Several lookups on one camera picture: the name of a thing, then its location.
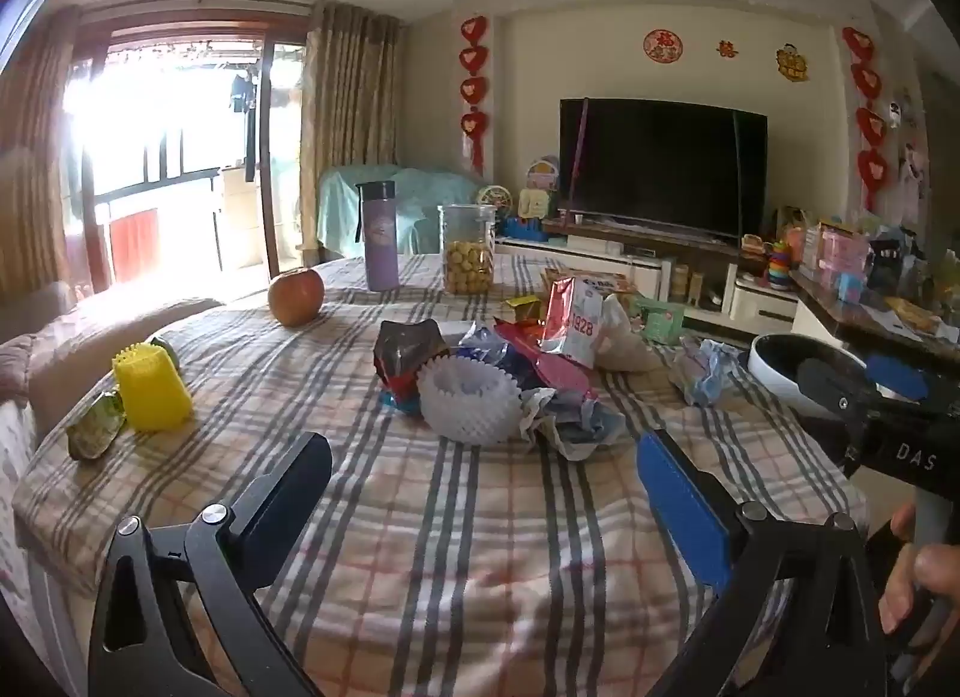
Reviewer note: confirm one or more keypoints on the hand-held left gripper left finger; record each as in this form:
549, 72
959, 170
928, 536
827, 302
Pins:
289, 494

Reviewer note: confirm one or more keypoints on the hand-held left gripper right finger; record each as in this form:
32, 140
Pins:
686, 509

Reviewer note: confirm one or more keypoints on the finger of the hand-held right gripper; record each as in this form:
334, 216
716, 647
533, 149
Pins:
829, 383
896, 376

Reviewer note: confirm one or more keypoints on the white and black trash bin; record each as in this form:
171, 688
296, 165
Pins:
772, 367

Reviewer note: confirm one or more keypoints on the light blue wrapper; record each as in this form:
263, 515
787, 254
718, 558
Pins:
701, 370

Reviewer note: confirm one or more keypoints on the white paper wrapper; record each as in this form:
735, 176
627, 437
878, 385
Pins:
574, 427

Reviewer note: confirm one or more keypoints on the white plastic bag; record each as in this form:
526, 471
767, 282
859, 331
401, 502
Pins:
630, 344

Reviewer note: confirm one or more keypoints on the dark red foil wrapper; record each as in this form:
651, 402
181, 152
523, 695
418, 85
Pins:
405, 352

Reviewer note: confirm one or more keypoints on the red snack wrapper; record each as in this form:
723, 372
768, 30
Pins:
559, 374

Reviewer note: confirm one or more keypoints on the white foam fruit net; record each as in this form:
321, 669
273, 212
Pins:
469, 404

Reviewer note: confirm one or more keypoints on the green foil wrapper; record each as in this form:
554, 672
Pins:
94, 427

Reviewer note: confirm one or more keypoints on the red and white carton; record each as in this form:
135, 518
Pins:
574, 322

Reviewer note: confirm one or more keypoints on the blue snack wrapper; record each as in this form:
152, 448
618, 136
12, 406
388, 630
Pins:
480, 346

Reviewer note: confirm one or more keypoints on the person's right hand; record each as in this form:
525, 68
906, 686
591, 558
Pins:
937, 569

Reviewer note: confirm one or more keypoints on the orange flat package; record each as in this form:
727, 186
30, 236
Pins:
913, 314

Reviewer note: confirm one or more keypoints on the marble top side table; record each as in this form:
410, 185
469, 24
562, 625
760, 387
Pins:
832, 307

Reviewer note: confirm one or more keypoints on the white television cabinet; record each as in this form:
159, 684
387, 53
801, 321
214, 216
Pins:
757, 299

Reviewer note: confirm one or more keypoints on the pink toy box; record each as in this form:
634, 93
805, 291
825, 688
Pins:
844, 254

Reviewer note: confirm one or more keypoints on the plaid tablecloth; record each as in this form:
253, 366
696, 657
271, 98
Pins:
420, 539

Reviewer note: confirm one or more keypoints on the yellow ribbed plastic cup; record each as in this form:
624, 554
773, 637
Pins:
152, 393

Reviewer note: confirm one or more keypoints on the red apple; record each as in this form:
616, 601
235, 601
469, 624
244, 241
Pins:
296, 298

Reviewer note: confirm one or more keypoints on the orange biscuit box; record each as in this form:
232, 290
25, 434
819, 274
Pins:
600, 280

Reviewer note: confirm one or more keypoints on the purple water bottle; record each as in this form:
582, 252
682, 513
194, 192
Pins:
380, 239

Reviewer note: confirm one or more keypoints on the black flat television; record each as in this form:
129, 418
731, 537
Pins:
664, 168

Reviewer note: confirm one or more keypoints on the clear cookie jar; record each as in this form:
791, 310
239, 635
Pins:
467, 258

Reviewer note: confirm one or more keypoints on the sofa with teal cover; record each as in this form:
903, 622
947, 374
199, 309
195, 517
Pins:
420, 198

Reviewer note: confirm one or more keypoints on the yellow toy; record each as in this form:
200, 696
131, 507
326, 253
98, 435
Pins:
534, 203

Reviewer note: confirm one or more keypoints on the pink picture toy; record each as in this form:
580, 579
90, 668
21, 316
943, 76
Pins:
544, 173

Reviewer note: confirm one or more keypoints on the ferris wheel toy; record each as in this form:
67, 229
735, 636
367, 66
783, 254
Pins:
496, 202

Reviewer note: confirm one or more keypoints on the beige patterned curtain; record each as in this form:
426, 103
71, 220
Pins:
34, 164
349, 104

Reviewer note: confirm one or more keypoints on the yellow doll wall sticker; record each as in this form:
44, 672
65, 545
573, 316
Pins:
793, 63

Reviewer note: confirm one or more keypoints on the small red wall sticker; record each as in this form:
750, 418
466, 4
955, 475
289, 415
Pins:
727, 49

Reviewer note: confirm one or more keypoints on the brown balcony door frame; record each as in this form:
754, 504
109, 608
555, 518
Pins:
262, 142

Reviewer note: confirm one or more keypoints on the round red wall sticker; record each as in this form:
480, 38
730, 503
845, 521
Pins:
662, 45

